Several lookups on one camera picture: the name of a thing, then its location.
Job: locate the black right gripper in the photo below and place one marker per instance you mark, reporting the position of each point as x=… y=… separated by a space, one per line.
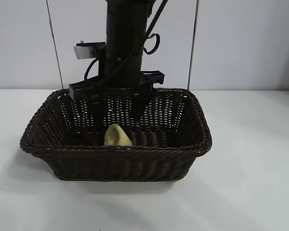
x=120 y=81

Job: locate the pale yellow egg yolk pastry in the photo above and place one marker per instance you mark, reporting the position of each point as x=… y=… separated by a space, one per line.
x=118 y=137

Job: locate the dark brown woven basket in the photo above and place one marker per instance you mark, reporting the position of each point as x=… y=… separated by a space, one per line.
x=115 y=161

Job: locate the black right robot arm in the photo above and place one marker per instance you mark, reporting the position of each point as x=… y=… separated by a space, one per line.
x=125 y=24

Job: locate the thin dark vertical rod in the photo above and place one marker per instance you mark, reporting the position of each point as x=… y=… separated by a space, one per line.
x=189 y=72
x=55 y=48

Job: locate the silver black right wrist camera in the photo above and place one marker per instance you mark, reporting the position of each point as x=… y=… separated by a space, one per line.
x=86 y=50

